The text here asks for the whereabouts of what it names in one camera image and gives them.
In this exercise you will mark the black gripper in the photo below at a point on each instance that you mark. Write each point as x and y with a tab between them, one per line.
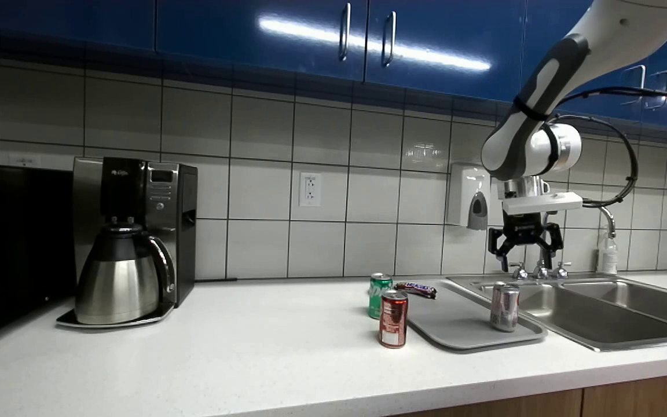
527	233

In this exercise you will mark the silver soda can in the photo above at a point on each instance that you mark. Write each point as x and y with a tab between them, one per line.
506	310

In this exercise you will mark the red soda can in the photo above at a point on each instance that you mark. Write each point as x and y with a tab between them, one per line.
395	320

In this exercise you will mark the green soda can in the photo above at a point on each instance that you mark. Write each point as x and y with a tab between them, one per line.
375	298

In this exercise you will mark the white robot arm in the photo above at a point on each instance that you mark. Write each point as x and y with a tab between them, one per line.
618	32

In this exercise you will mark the grey plastic tray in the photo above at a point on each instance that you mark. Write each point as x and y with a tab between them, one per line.
456	320

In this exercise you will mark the chrome gooseneck faucet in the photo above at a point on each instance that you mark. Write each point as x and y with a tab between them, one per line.
543	272

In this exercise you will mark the clear soap bottle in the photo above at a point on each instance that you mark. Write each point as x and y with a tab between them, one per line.
608	258

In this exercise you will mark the purple snack wrapper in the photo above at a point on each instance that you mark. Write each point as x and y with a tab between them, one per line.
417	291

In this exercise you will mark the stainless steel double sink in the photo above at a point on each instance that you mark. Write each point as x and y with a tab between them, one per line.
618	320

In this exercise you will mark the wooden lower cabinet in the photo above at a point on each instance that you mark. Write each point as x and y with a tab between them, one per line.
643	398

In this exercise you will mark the black steel coffee maker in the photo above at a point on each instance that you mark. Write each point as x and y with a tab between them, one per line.
173	233

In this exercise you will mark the blue upper cabinets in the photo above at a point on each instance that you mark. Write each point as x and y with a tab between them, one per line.
196	32

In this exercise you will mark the steel coffee carafe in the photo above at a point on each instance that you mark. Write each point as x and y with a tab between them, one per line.
122	280

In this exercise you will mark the black microwave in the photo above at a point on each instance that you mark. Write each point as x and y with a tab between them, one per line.
11	247

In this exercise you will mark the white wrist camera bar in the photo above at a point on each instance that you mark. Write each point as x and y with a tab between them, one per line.
543	202

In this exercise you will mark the white wall soap dispenser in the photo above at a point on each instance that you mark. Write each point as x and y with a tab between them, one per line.
463	194

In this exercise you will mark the white wall outlet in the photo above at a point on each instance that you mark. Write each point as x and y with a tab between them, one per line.
310	188

